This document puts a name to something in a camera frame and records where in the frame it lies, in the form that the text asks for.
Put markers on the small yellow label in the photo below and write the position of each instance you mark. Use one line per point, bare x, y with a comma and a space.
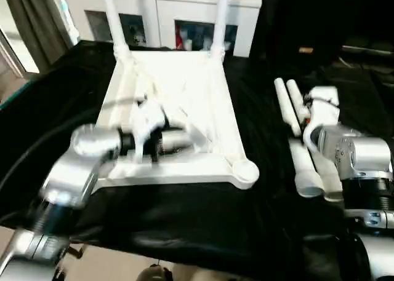
305, 50

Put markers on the black backdrop cloth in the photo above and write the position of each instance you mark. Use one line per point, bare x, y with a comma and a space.
323, 16

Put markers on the white glass-door cabinet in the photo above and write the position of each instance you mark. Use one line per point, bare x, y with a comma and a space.
166, 4

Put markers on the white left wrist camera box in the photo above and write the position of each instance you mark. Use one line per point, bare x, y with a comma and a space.
147, 118

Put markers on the long dark metal rod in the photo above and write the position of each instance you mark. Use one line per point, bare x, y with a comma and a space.
369, 49

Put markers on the white plastic table top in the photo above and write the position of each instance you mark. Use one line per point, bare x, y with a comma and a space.
184, 93

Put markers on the brown round robot part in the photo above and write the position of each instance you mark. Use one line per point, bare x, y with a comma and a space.
154, 273

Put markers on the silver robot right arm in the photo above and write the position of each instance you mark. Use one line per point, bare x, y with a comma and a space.
363, 152

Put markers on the white plastic table leg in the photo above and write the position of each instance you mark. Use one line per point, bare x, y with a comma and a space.
284, 105
294, 92
112, 19
222, 16

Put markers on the grey curtain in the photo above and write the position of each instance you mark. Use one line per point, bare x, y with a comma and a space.
34, 26

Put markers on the black folding table frame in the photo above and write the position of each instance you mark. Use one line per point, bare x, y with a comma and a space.
75, 251

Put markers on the black work surface mat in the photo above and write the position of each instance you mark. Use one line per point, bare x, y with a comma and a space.
215, 216

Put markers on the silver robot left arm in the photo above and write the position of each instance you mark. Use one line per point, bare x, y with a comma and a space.
86, 139

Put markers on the small white jar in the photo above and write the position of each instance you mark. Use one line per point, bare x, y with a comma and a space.
187, 44

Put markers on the red bottle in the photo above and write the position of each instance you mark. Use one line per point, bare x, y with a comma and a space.
178, 36

